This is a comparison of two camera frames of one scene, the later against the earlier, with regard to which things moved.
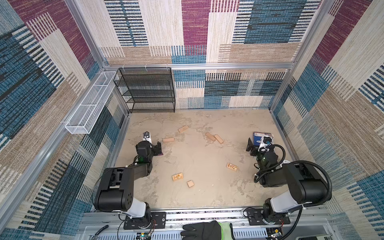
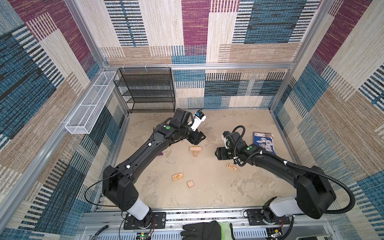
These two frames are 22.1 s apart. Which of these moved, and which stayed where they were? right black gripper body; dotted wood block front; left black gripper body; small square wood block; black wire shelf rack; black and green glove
Moved: right black gripper body; left black gripper body
Stayed: black wire shelf rack; small square wood block; black and green glove; dotted wood block front
